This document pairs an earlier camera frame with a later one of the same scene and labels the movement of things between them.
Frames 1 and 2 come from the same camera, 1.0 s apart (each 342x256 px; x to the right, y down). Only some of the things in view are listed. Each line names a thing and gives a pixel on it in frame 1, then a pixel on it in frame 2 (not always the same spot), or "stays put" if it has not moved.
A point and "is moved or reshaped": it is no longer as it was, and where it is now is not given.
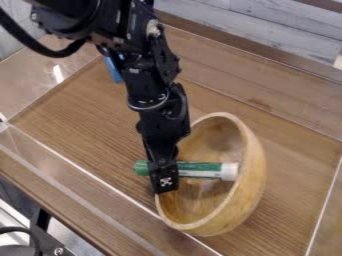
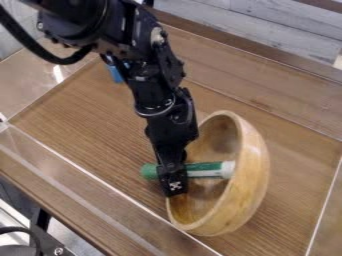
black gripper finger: [163, 176] to [173, 179]
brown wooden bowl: [211, 207] stays put
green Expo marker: [196, 170] is moved or reshaped
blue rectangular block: [112, 69] stays put
